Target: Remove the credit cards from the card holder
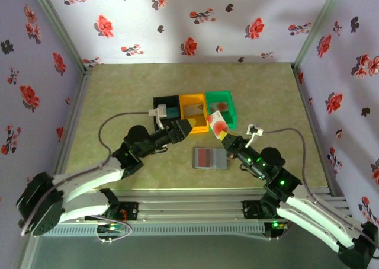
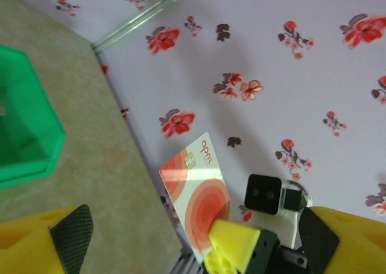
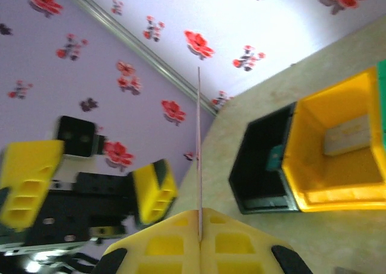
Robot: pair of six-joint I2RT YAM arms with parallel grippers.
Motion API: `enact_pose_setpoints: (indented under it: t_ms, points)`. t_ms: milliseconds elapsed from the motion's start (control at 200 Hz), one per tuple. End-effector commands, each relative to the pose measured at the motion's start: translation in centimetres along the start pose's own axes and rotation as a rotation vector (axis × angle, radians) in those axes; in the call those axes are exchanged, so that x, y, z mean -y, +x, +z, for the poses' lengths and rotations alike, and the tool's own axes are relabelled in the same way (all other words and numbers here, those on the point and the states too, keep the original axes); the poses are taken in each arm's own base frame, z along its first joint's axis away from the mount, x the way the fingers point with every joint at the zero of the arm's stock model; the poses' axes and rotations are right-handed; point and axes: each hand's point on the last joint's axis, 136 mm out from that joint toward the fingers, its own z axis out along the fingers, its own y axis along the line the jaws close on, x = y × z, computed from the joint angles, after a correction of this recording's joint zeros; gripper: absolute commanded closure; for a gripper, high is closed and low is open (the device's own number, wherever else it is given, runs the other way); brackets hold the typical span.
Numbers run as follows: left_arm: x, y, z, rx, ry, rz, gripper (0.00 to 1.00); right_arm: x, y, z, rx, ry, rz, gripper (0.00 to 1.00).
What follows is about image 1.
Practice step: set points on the silver metal card holder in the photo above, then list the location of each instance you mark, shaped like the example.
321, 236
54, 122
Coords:
219, 159

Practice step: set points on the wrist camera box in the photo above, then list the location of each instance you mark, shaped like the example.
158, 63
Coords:
161, 110
254, 129

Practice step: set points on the red plastic card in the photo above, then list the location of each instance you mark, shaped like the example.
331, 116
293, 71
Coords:
203, 158

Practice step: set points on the green controller board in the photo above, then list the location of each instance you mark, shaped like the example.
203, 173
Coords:
111, 228
275, 225

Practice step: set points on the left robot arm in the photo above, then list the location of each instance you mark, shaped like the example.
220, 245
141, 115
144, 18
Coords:
89, 180

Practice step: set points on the yellow plastic bin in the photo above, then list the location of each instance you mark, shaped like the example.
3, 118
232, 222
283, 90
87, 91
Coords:
195, 124

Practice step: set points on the green plastic bin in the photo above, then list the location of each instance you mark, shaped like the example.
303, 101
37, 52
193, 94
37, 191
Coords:
231, 115

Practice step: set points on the aluminium side rail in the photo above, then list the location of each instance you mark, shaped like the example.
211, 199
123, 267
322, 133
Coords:
74, 112
308, 112

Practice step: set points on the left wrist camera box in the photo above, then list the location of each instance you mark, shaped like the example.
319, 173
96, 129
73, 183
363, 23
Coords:
161, 110

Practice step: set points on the teal card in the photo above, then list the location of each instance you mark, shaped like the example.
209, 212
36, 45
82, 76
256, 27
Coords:
173, 113

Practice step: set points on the white card with red circles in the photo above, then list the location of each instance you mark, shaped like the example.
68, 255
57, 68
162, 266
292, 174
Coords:
220, 106
218, 125

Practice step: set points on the aluminium frame post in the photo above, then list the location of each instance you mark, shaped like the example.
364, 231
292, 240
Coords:
56, 23
319, 23

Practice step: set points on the black plastic bin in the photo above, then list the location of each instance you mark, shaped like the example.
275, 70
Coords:
171, 101

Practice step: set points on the white card with brown mark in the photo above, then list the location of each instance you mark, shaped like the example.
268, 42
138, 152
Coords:
192, 109

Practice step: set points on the wide aluminium base rail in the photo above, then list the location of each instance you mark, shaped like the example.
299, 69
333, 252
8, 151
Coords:
189, 204

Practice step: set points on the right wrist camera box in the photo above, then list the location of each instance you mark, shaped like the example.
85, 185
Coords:
254, 129

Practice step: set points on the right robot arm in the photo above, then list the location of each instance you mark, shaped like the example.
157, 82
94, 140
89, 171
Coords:
314, 218

